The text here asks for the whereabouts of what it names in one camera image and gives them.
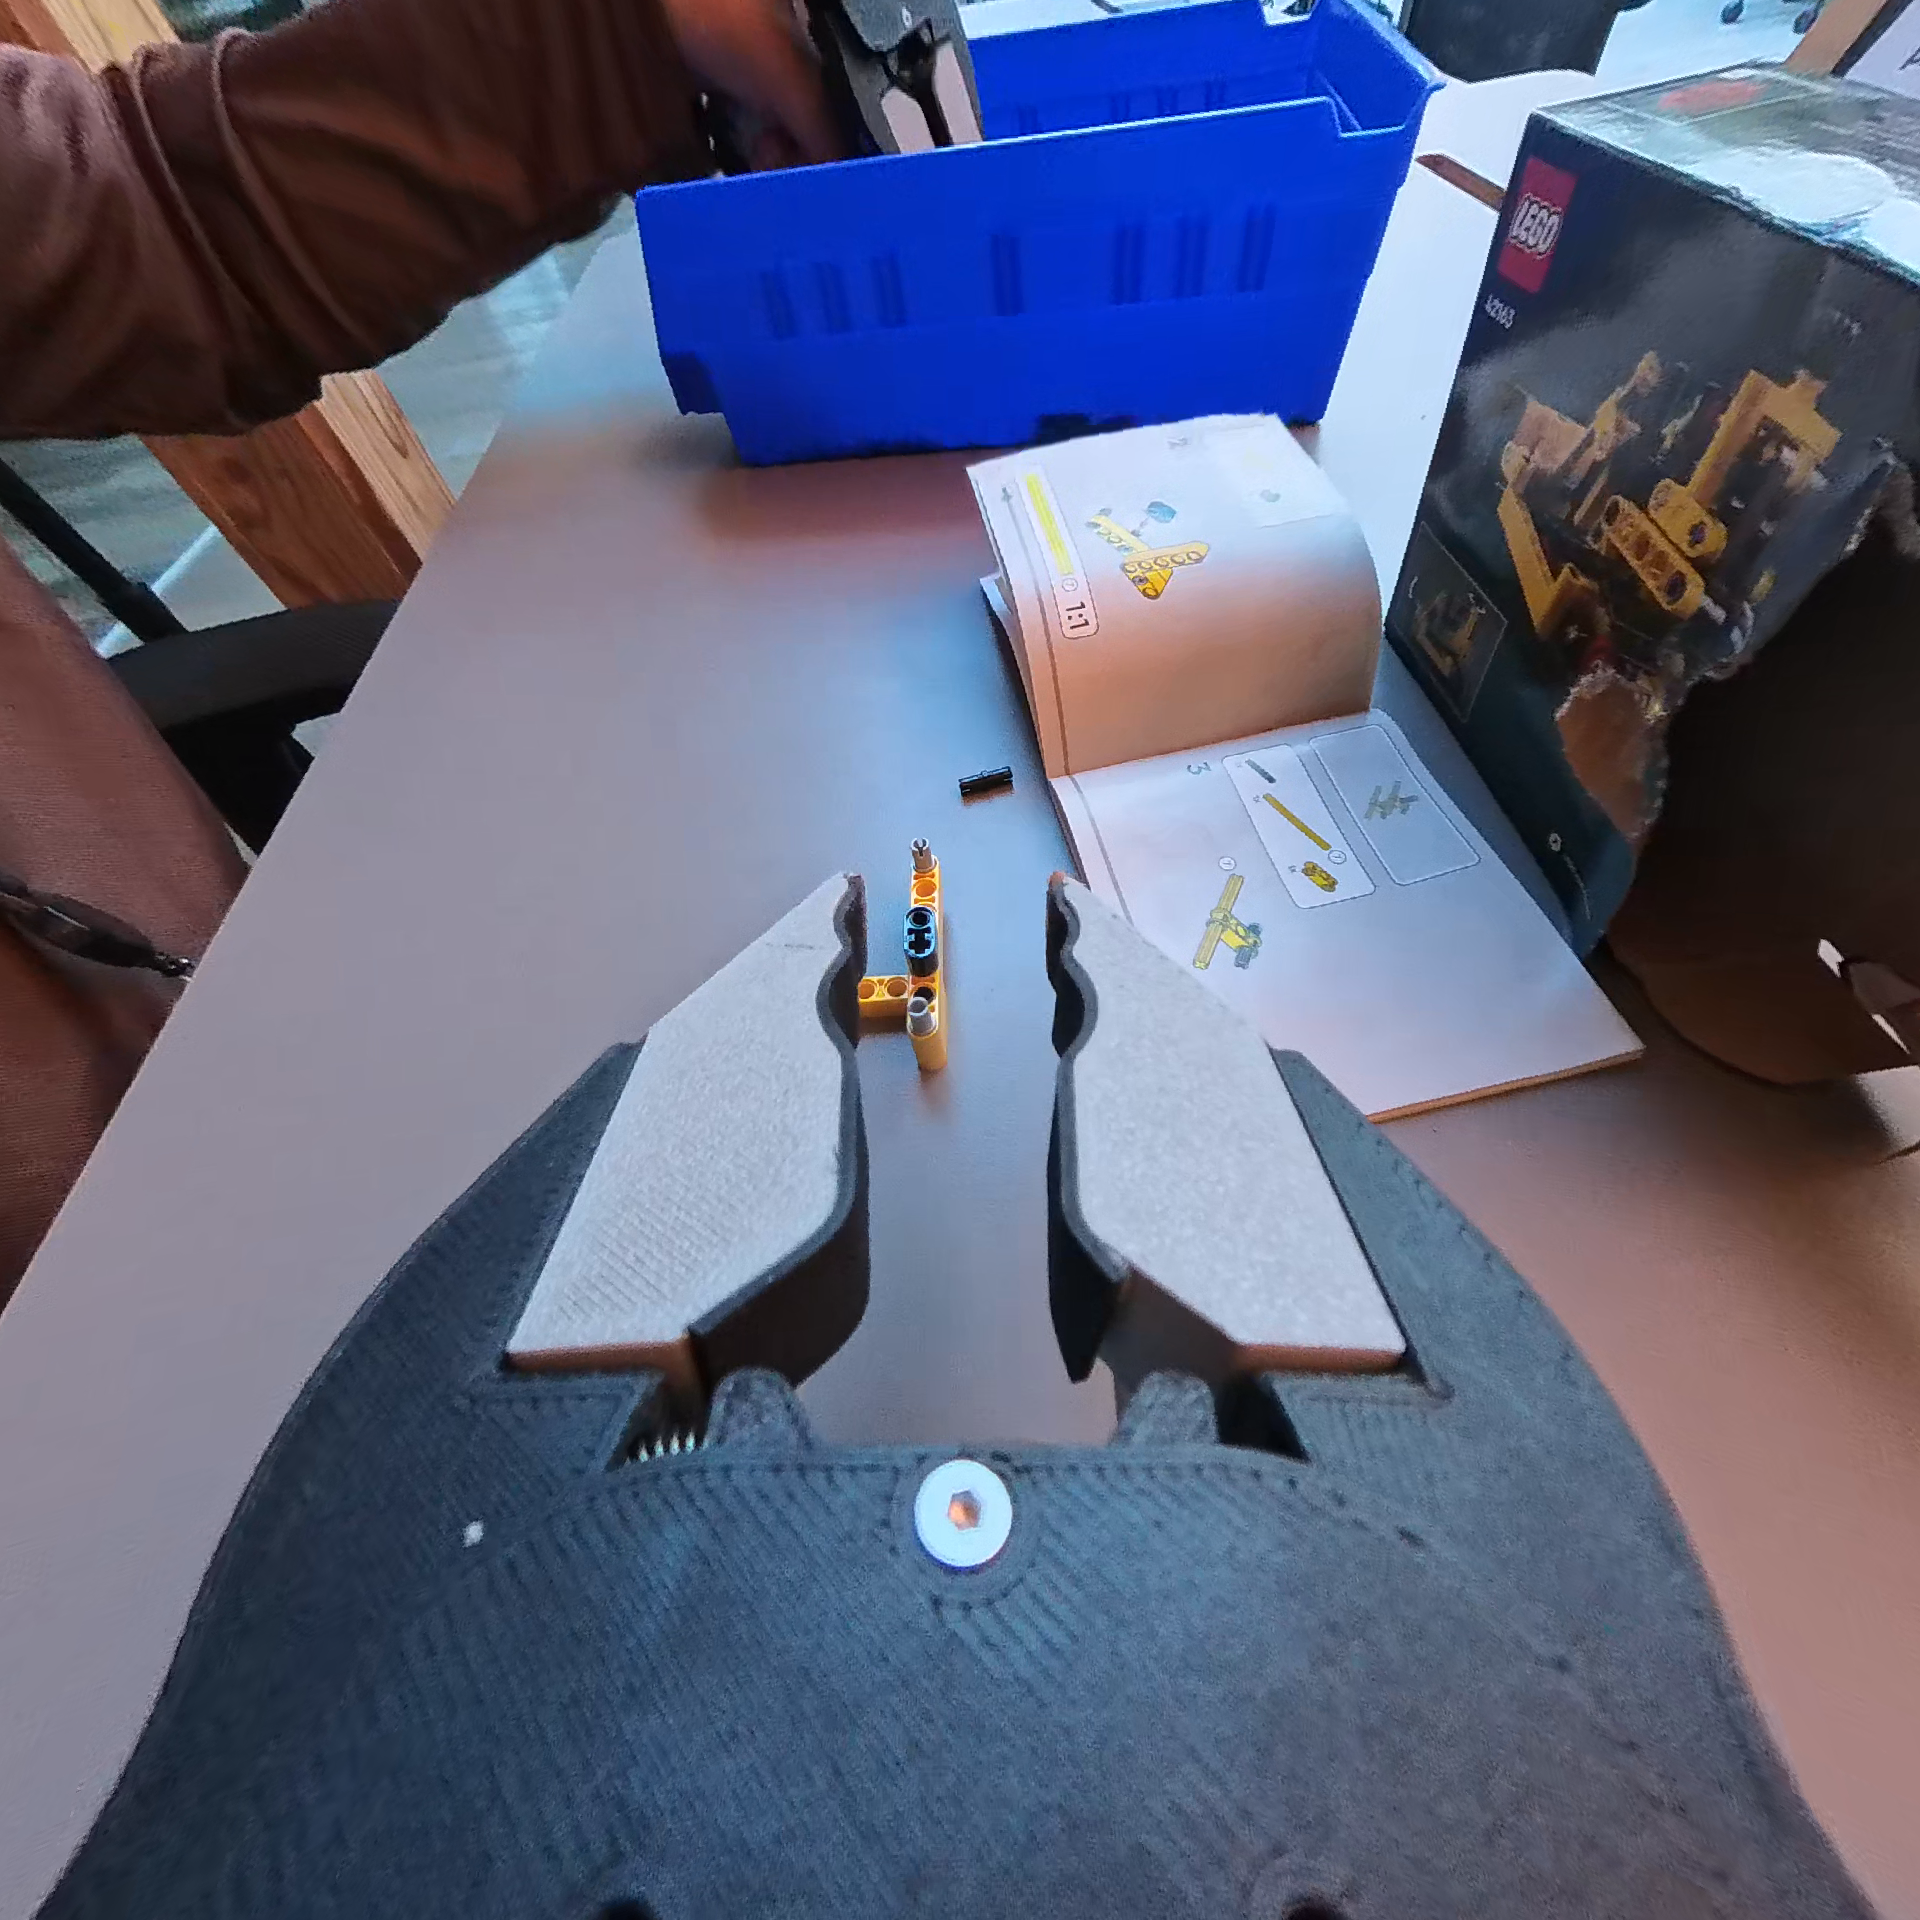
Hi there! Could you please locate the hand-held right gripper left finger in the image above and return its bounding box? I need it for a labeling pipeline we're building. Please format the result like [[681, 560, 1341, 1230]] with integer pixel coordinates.
[[506, 875, 871, 1404]]

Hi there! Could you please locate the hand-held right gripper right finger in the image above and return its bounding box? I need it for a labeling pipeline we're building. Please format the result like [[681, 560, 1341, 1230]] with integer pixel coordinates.
[[1044, 877, 1412, 1389]]

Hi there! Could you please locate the yellow lego assembly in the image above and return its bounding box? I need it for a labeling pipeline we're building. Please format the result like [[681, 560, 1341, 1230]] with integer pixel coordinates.
[[854, 841, 956, 1077]]

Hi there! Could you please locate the blue plastic bin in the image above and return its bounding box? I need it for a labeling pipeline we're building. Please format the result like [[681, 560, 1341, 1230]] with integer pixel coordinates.
[[636, 0, 1444, 469]]

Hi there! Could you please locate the person's left forearm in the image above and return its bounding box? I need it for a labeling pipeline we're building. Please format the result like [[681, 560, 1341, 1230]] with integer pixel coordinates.
[[0, 0, 706, 440]]

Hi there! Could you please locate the lego instruction booklet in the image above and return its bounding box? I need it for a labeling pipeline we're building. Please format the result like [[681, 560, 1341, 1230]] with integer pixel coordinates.
[[967, 412, 1648, 1123]]

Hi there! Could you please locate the dark lego box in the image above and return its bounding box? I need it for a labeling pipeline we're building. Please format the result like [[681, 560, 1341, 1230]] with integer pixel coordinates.
[[1384, 66, 1920, 1086]]

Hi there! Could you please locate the person's left hand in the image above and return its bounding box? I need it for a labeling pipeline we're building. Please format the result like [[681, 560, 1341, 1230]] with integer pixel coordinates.
[[667, 0, 844, 176]]

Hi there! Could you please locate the black mesh office chair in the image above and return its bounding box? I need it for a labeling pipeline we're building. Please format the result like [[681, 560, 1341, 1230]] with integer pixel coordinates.
[[1402, 0, 1652, 87]]

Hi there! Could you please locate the black office chair armrest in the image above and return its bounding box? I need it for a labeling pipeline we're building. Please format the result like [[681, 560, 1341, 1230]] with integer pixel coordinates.
[[0, 460, 399, 859]]

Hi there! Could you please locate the person's brown clothed torso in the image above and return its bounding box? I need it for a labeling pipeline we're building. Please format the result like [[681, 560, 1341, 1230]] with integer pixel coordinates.
[[0, 541, 252, 1309]]

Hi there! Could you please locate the dark cord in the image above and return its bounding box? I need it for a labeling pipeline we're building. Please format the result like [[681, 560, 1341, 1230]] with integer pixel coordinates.
[[0, 870, 195, 982]]

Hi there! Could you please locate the wooden post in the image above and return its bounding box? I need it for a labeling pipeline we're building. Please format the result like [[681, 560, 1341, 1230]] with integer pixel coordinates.
[[21, 0, 455, 611]]

